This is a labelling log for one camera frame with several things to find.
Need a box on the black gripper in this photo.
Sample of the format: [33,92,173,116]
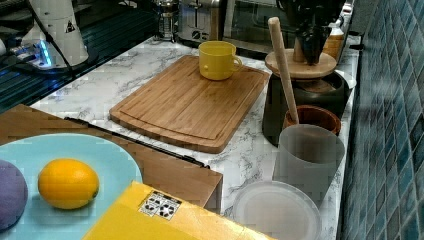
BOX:
[276,0,345,65]

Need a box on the purple round fruit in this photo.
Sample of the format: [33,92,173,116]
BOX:
[0,160,28,231]

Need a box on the brown wooden box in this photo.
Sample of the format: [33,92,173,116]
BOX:
[0,105,223,213]

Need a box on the yellow cardboard box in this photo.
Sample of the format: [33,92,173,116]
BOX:
[83,182,274,240]

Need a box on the silver toaster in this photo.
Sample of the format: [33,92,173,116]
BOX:
[178,0,227,42]

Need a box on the white small plate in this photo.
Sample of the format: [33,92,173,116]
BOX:
[335,70,357,89]

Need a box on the bamboo cutting board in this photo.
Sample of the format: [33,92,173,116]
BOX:
[109,55,269,153]

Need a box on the round wooden container lid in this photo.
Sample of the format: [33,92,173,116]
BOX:
[285,49,337,80]

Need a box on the yellow ceramic mug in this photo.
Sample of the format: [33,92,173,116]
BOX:
[198,41,243,81]

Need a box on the wooden pestle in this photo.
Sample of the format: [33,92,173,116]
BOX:
[268,17,299,124]

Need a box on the yellow lemon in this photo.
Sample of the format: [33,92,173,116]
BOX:
[38,158,100,210]

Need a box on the light blue plate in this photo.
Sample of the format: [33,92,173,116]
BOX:
[1,133,142,240]

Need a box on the orange supplement bottle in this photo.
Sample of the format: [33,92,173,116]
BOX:
[323,23,344,61]

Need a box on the frosted plastic cup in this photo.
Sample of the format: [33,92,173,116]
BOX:
[272,124,345,207]

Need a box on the black cable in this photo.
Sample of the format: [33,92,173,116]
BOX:
[23,0,76,79]

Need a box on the glass french press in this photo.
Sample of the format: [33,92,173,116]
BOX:
[153,0,179,42]

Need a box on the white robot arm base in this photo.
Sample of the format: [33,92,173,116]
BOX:
[11,0,98,75]

